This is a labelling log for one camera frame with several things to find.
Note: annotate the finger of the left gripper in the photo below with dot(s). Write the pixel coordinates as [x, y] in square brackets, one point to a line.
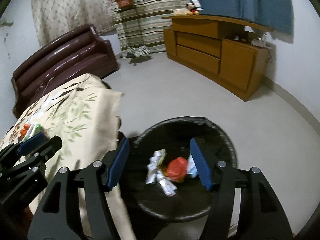
[23, 181]
[12, 153]

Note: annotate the light blue packet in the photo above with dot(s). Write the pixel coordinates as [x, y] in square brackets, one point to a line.
[191, 167]

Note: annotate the beige patterned curtain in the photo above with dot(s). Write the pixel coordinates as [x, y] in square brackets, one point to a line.
[53, 18]

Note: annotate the white router on cabinet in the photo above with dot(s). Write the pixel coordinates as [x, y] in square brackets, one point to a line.
[260, 41]

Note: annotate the black lined trash bin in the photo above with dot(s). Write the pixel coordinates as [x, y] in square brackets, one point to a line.
[191, 200]

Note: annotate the red plastic bag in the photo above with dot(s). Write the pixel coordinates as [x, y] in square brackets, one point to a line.
[176, 169]

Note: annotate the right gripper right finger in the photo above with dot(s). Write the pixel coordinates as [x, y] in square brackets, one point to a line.
[244, 204]

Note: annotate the small white box on cabinet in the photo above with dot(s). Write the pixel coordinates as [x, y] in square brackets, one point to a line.
[180, 12]

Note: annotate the wooden TV cabinet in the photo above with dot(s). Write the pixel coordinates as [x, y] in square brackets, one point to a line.
[218, 48]

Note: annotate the dark red leather sofa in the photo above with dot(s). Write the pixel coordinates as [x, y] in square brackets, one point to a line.
[77, 52]

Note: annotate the checkered cloth on stand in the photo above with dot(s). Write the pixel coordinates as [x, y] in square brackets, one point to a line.
[137, 52]

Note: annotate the silver foil wrapper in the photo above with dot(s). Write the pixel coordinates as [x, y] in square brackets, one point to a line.
[156, 175]

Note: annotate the floral beige tablecloth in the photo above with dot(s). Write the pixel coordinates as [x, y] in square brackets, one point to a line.
[84, 113]

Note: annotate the orange plastic bag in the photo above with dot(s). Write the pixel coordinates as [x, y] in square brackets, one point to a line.
[25, 129]

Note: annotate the Mickey Mouse plush toy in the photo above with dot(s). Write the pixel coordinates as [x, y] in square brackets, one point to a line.
[192, 9]

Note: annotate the blue curtain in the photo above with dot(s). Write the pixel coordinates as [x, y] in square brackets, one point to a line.
[276, 14]

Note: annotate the striped curtain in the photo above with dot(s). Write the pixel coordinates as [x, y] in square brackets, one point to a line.
[152, 14]

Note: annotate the torn green white carton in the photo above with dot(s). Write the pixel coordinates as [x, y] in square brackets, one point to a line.
[157, 159]

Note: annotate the green white wrapper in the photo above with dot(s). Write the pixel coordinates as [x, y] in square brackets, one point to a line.
[33, 130]

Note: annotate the black metal plant stand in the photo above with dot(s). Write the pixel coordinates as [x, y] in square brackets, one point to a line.
[133, 32]

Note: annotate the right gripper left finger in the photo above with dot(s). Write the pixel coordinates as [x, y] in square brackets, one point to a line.
[74, 205]

